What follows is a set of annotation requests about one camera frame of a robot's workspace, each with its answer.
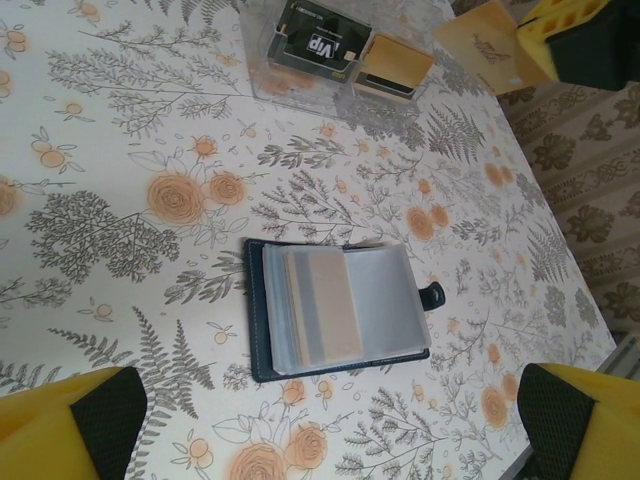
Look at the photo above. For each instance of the navy blue card holder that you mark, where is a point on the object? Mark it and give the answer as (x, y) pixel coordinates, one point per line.
(385, 300)

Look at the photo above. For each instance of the clear plastic organizer box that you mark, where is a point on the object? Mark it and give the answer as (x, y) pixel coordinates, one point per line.
(260, 75)

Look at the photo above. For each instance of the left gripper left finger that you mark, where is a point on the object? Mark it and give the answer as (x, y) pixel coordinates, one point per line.
(40, 440)

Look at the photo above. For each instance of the black VIP card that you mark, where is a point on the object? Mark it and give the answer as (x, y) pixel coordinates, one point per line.
(320, 47)

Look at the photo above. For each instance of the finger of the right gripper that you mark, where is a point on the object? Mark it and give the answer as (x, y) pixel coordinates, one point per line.
(590, 50)

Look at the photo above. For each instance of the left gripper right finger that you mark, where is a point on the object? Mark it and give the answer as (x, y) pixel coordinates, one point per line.
(600, 440)

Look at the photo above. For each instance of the aluminium side rail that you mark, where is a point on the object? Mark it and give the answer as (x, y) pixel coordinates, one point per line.
(625, 355)

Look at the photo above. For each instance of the gold VIP card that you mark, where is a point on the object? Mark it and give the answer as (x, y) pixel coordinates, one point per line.
(480, 45)
(400, 62)

